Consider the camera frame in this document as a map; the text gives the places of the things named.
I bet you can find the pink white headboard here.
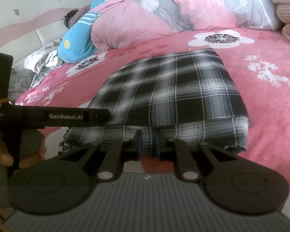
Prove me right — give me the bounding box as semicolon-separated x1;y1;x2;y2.
0;8;76;66

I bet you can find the pink grey floral duvet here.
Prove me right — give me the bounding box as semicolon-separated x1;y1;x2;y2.
90;0;284;52

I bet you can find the person's left hand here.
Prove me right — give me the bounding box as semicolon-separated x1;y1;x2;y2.
0;128;47;170

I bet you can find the black white plaid shirt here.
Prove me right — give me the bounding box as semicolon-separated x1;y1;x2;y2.
64;48;250;155

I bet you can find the pink checkered folded blanket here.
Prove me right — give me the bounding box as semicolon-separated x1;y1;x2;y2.
275;2;290;25

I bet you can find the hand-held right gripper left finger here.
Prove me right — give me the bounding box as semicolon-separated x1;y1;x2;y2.
60;129;143;182

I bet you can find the blue checked cloth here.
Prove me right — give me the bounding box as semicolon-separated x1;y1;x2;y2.
30;65;54;88

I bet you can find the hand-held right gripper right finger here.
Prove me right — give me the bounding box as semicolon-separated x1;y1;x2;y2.
154;129;238;182

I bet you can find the pink floral bedsheet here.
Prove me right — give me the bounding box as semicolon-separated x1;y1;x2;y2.
13;28;290;194

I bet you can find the white fluffy blanket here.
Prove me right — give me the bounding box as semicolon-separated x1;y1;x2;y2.
23;41;64;73

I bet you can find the grey green floral pillow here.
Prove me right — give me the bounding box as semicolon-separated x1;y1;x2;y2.
8;67;36;95

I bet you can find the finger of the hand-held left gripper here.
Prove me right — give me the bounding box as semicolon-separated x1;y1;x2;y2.
86;109;112;126

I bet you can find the blue pillow with yellow dot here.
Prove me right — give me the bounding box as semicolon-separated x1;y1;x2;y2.
58;0;117;63

